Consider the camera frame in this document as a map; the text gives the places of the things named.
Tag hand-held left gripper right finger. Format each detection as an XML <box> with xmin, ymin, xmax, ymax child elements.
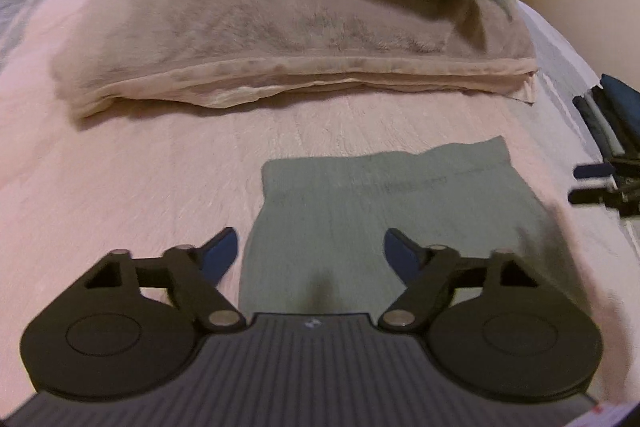
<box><xmin>377</xmin><ymin>227</ymin><xmax>543</xmax><ymax>334</ymax></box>

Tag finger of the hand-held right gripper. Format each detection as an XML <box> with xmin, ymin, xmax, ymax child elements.
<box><xmin>574</xmin><ymin>158</ymin><xmax>640</xmax><ymax>188</ymax></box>
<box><xmin>569</xmin><ymin>186</ymin><xmax>640</xmax><ymax>219</ymax></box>

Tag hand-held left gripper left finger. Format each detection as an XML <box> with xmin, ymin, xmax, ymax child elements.
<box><xmin>80</xmin><ymin>227</ymin><xmax>247</xmax><ymax>334</ymax></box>

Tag grey-green knit garment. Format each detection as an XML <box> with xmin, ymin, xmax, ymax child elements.
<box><xmin>239</xmin><ymin>136</ymin><xmax>592</xmax><ymax>315</ymax></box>

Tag black folded garment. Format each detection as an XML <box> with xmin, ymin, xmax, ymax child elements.
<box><xmin>572</xmin><ymin>96</ymin><xmax>619</xmax><ymax>158</ymax></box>

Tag grey folded garment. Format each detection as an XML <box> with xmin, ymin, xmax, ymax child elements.
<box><xmin>584</xmin><ymin>90</ymin><xmax>627</xmax><ymax>156</ymax></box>

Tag dark blue folded garment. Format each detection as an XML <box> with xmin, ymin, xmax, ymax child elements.
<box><xmin>599</xmin><ymin>74</ymin><xmax>640</xmax><ymax>146</ymax></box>

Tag pink blanket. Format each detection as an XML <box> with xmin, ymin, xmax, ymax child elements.
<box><xmin>0</xmin><ymin>0</ymin><xmax>640</xmax><ymax>408</ymax></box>

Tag beige pillow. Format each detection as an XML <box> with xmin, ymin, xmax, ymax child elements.
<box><xmin>50</xmin><ymin>0</ymin><xmax>539</xmax><ymax>118</ymax></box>

